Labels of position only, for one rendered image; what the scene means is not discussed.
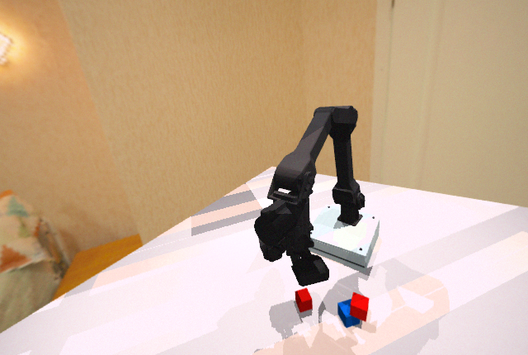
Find red cube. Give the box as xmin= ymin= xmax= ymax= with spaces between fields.
xmin=295 ymin=287 xmax=313 ymax=312
xmin=350 ymin=292 xmax=369 ymax=321

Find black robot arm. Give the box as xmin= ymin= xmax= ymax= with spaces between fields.
xmin=254 ymin=106 xmax=365 ymax=262

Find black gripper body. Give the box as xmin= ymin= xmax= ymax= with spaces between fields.
xmin=288 ymin=220 xmax=329 ymax=286

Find blue cube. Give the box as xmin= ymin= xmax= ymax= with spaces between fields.
xmin=337 ymin=299 xmax=360 ymax=328

